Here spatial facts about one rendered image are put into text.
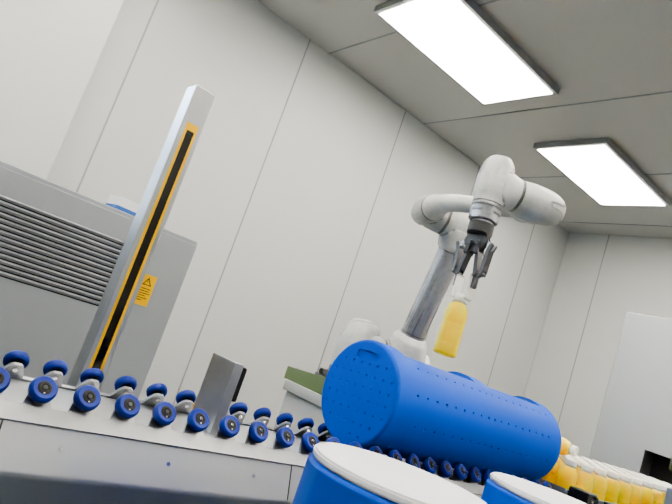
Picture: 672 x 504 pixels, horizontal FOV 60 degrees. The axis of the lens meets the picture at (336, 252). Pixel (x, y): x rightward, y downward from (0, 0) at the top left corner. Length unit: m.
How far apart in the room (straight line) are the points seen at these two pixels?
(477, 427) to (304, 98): 3.51
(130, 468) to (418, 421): 0.74
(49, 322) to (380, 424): 1.68
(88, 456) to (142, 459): 0.10
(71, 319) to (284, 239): 2.28
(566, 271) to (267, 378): 4.06
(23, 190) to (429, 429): 1.88
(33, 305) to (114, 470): 1.68
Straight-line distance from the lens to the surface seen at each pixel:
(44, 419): 1.10
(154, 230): 1.54
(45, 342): 2.79
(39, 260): 2.74
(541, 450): 2.12
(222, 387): 1.31
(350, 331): 2.35
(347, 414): 1.61
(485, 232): 1.74
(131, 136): 4.17
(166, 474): 1.20
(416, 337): 2.39
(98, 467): 1.14
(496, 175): 1.78
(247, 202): 4.50
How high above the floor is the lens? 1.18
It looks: 9 degrees up
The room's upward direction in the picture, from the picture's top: 19 degrees clockwise
